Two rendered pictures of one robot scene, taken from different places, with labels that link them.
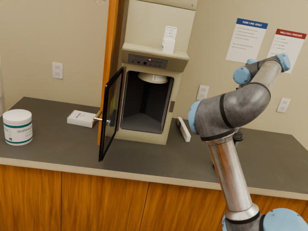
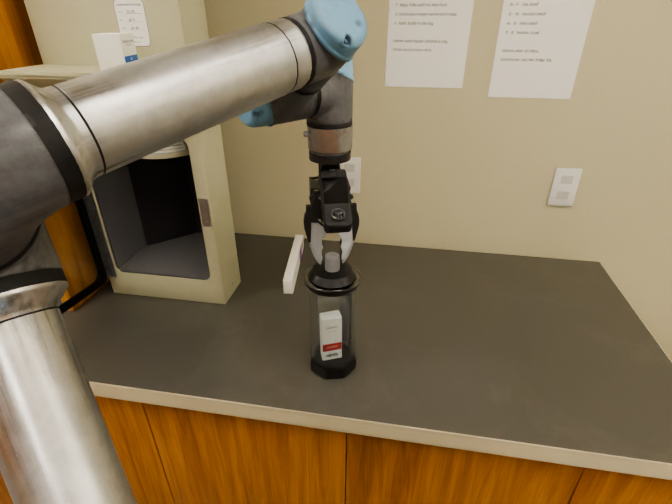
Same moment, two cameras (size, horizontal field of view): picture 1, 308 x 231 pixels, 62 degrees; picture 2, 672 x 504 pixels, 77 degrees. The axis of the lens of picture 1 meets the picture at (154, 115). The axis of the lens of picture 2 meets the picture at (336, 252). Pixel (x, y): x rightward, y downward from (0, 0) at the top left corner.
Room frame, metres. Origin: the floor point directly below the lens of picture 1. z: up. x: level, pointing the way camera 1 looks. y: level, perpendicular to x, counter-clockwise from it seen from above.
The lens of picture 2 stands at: (0.54, -0.62, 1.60)
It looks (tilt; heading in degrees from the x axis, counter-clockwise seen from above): 29 degrees down; 16
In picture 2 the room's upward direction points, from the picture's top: straight up
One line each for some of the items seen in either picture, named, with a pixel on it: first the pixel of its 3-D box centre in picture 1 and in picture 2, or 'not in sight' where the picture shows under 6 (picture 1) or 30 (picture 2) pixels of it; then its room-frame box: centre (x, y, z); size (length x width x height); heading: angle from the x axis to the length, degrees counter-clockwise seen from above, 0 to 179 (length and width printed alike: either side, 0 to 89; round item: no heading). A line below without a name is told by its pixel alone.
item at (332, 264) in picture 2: (234, 132); (332, 269); (1.20, -0.43, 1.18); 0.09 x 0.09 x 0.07
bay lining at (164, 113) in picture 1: (146, 96); (173, 192); (1.44, 0.07, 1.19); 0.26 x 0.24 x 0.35; 96
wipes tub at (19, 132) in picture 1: (18, 127); not in sight; (1.12, 0.68, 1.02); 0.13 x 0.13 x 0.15
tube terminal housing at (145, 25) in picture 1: (149, 74); (164, 141); (1.44, 0.07, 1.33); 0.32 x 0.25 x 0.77; 96
